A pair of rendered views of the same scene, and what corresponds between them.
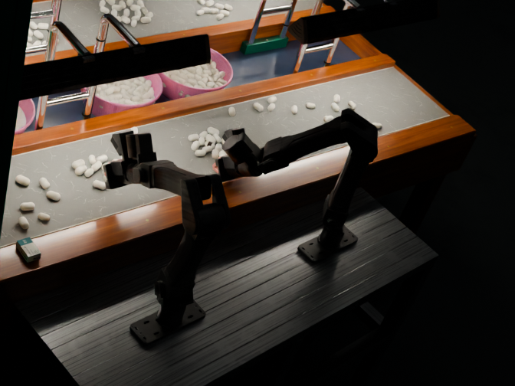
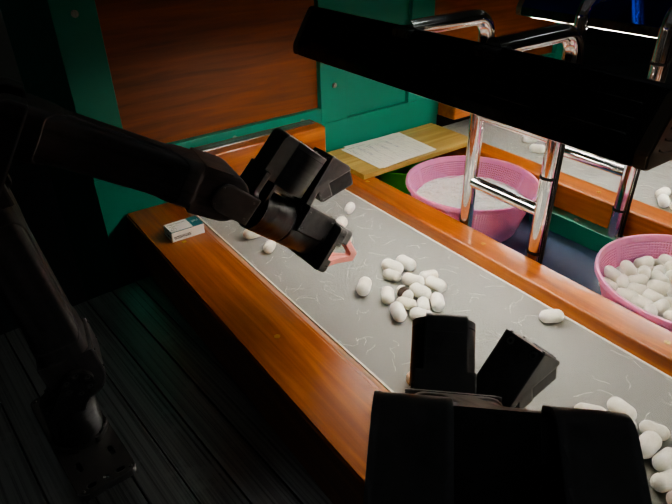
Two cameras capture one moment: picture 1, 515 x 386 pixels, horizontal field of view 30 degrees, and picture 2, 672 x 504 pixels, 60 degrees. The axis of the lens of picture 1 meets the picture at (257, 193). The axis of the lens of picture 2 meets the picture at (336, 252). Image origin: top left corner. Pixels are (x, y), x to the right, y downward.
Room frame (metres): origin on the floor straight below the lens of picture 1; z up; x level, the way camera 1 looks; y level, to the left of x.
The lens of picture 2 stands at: (2.11, -0.31, 1.27)
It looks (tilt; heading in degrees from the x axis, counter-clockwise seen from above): 32 degrees down; 106
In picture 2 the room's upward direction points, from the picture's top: 1 degrees counter-clockwise
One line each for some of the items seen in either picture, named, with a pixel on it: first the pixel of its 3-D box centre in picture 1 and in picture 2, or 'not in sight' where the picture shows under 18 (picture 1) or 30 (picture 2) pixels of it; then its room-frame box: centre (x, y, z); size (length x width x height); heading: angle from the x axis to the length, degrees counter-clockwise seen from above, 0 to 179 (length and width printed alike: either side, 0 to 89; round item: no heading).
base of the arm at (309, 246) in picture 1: (332, 235); not in sight; (2.13, -0.24, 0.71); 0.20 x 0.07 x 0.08; 145
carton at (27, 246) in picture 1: (28, 250); (184, 228); (1.61, 0.47, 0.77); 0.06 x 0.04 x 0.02; 50
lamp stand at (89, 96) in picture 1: (83, 99); (474, 174); (2.09, 0.53, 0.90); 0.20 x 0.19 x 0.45; 140
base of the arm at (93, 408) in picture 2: (171, 312); (73, 415); (1.64, 0.10, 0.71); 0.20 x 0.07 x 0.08; 145
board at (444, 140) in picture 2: not in sight; (400, 148); (1.92, 0.94, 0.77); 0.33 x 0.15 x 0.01; 50
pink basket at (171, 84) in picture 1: (190, 76); not in sight; (2.64, 0.34, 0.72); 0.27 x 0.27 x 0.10
